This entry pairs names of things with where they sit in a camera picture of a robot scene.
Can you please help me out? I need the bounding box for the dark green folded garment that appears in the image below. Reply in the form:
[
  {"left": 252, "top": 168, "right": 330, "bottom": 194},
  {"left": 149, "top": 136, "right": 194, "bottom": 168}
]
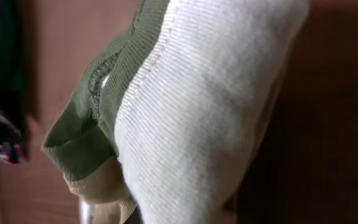
[{"left": 0, "top": 0, "right": 25, "bottom": 126}]

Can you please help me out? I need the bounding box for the white and tan t-shirt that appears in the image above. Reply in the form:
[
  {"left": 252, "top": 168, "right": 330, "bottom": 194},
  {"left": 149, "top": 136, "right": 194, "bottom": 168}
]
[{"left": 43, "top": 0, "right": 309, "bottom": 224}]

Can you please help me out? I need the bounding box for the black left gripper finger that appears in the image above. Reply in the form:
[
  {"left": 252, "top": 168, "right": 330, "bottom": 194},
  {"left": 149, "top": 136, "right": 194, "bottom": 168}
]
[{"left": 124, "top": 207, "right": 143, "bottom": 224}]

